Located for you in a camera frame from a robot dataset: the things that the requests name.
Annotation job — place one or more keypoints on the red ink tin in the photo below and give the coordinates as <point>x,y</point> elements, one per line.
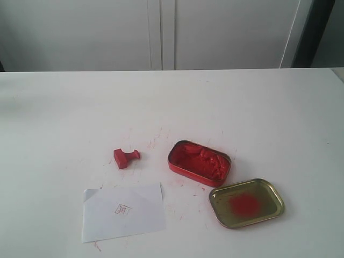
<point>199,163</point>

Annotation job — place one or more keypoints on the red plastic stamp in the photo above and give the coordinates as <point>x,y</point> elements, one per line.
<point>123,159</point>

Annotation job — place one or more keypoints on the gold tin lid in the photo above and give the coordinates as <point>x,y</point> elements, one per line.
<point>246,203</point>

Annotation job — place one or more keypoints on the white paper sheet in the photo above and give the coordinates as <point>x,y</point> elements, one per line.
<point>110,213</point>

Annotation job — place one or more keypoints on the white cabinet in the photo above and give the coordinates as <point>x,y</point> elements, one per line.
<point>150,35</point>

